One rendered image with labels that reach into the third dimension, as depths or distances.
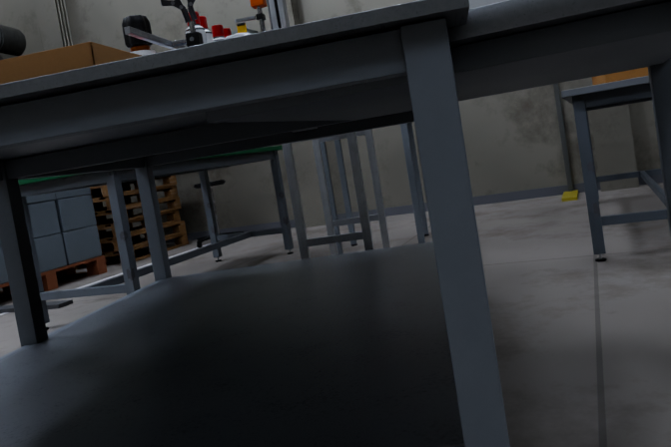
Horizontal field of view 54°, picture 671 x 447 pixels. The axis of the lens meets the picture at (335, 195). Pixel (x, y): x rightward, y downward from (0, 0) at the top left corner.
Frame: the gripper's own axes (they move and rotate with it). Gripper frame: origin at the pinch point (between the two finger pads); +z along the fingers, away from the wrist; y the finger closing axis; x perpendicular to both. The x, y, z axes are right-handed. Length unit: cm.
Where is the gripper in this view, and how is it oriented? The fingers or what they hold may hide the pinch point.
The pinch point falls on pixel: (190, 16)
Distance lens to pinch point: 168.7
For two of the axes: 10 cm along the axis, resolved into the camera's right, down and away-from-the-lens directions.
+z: 3.0, 8.9, 3.3
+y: -9.3, 3.5, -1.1
